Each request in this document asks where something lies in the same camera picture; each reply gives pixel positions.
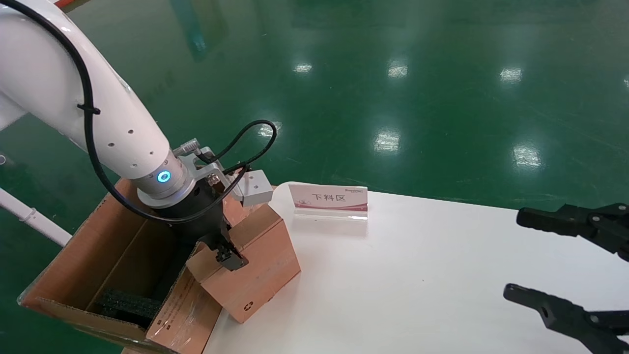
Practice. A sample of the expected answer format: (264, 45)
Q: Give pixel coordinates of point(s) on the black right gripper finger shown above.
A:
(570, 317)
(589, 223)

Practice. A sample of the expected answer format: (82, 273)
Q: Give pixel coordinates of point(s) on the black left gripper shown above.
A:
(196, 216)

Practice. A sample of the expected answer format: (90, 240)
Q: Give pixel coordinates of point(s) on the small cardboard box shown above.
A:
(265, 265)

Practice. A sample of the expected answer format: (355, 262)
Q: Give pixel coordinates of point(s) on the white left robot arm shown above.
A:
(49, 73)

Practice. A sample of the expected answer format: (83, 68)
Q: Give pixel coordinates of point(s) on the large open cardboard box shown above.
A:
(186, 314)

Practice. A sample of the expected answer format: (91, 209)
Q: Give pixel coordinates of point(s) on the black foam insert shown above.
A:
(128, 305)

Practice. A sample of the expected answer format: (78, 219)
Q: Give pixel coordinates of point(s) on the acrylic sign with red print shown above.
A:
(329, 197)

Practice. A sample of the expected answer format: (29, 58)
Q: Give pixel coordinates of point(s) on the white pipe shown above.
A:
(34, 219)

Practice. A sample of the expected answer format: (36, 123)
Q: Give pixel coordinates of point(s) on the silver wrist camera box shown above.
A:
(255, 189)

